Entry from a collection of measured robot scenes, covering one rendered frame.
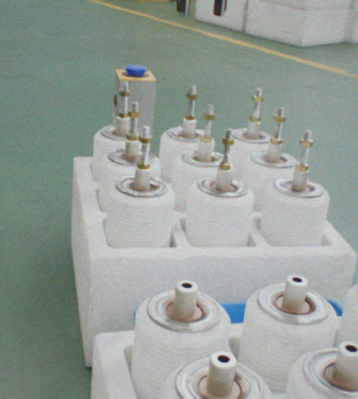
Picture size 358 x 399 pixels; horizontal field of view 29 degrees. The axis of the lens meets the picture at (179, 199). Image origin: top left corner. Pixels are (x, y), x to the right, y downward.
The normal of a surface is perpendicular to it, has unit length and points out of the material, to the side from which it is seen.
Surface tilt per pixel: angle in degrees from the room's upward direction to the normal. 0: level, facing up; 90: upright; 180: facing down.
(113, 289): 90
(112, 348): 0
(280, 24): 90
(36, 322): 0
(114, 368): 0
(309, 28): 90
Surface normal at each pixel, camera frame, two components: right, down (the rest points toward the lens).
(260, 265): 0.20, 0.40
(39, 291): 0.09, -0.91
